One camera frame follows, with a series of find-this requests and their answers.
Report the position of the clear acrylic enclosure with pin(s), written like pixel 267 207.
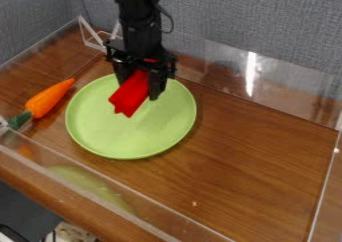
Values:
pixel 253 177

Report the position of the orange toy carrot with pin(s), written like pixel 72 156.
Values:
pixel 42 103

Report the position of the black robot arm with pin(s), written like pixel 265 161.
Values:
pixel 143 52

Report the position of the green round plate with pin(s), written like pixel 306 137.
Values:
pixel 126 138

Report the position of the red star-profile block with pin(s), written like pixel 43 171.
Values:
pixel 131 94

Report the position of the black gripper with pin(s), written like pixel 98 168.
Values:
pixel 126 61

